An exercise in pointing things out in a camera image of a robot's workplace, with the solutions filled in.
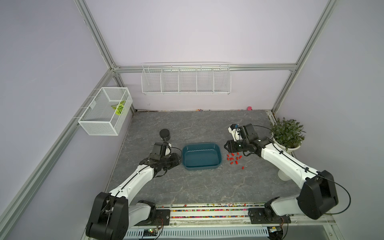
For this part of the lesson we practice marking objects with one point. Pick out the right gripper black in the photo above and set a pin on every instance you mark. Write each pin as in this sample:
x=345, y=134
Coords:
x=231, y=147

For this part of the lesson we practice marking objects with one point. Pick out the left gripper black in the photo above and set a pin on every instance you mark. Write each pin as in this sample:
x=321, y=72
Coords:
x=175, y=160

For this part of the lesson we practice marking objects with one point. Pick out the teal plastic storage box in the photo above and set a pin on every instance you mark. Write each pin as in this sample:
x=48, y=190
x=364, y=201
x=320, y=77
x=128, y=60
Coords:
x=201, y=156

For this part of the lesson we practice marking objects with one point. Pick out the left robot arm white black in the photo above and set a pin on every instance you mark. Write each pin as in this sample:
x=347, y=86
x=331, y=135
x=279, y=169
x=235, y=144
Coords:
x=111, y=215

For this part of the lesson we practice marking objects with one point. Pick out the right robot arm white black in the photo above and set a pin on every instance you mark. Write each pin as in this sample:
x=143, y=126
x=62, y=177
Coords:
x=318, y=193

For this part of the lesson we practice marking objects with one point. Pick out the black round container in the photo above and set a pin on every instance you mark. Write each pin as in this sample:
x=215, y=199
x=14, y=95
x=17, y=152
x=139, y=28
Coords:
x=165, y=135

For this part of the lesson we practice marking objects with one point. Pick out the white pot leafy plant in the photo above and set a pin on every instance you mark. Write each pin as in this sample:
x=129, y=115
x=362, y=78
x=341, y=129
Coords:
x=288, y=134

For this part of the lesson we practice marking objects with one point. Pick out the small white pot succulent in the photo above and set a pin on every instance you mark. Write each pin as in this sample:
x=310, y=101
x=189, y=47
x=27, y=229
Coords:
x=283, y=176

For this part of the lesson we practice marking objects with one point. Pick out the green toy in basket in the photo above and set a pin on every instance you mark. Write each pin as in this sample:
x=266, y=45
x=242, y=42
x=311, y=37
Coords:
x=119, y=108

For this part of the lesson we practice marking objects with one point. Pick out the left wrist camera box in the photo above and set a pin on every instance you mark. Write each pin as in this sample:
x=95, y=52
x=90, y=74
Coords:
x=159, y=151

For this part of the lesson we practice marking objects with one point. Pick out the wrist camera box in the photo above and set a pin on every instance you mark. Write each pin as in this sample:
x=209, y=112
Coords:
x=159, y=151
x=246, y=132

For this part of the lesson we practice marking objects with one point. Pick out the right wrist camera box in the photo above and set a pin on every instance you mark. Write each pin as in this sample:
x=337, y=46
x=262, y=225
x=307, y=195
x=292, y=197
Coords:
x=246, y=132

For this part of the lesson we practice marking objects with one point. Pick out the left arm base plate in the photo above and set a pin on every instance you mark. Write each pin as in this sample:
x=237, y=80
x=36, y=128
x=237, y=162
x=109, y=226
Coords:
x=159, y=217

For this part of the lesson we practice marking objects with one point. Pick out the white wire basket left wall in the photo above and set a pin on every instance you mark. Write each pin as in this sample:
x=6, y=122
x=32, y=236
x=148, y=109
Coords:
x=99, y=118

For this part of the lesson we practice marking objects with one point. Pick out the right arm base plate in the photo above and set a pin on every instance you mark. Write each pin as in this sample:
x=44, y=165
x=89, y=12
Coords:
x=266, y=216

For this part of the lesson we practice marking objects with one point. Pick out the white wire wall shelf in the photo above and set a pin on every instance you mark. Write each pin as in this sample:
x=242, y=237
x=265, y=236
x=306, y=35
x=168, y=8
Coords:
x=184, y=78

